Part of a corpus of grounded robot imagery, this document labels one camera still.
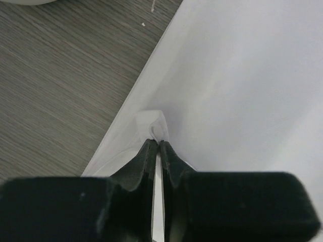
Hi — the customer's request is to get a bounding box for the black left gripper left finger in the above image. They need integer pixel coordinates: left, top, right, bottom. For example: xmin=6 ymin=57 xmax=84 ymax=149
xmin=1 ymin=140 xmax=158 ymax=241

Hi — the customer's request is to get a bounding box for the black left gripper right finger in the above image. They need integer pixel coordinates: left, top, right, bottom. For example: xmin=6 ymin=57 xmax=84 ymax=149
xmin=159 ymin=141 xmax=320 ymax=241

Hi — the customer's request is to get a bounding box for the white t shirt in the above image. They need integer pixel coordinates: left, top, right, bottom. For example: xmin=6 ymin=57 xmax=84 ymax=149
xmin=83 ymin=1 xmax=322 ymax=241

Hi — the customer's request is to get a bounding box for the white plastic bin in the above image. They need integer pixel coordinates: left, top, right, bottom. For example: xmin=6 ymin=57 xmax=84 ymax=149
xmin=4 ymin=0 xmax=56 ymax=6

